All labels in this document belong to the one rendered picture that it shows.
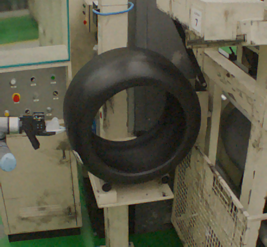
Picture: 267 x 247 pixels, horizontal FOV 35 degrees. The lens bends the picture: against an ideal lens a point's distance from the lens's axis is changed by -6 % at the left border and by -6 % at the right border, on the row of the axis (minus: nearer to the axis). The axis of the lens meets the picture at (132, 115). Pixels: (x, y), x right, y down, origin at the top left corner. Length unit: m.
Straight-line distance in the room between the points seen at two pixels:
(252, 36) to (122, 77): 0.56
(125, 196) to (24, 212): 1.02
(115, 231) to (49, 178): 0.54
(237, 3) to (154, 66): 0.46
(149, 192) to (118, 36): 0.77
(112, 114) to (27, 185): 0.86
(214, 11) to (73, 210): 1.85
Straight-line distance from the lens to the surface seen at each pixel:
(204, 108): 2.33
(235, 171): 2.97
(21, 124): 1.91
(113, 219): 2.64
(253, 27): 1.55
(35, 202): 2.92
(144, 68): 1.79
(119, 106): 2.26
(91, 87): 1.79
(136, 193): 2.16
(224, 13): 1.59
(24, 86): 2.59
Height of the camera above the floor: 2.05
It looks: 25 degrees down
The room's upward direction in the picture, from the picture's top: straight up
